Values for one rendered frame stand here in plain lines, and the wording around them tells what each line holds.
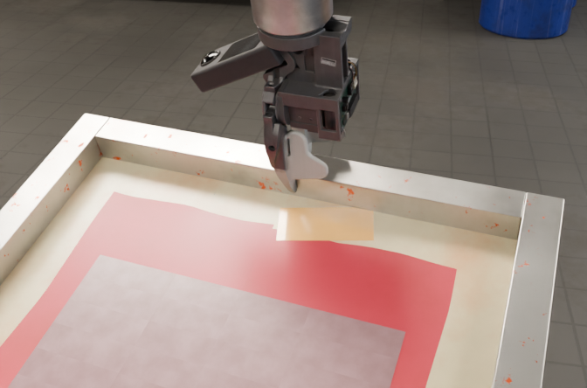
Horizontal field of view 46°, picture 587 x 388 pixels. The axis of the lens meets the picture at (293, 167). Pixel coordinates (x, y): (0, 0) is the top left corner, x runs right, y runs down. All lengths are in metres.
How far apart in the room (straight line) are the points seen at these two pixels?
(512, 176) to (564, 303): 0.92
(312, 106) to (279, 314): 0.21
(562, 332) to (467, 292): 1.89
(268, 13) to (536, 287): 0.35
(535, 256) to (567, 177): 2.82
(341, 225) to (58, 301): 0.31
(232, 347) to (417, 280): 0.19
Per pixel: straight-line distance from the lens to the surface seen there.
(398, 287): 0.71
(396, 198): 0.75
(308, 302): 0.70
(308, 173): 0.74
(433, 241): 0.75
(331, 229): 0.76
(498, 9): 5.34
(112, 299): 0.75
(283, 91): 0.67
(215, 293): 0.72
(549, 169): 3.56
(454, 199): 0.74
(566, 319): 2.65
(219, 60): 0.71
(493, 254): 0.74
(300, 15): 0.62
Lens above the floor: 1.65
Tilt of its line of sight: 29 degrees down
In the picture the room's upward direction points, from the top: straight up
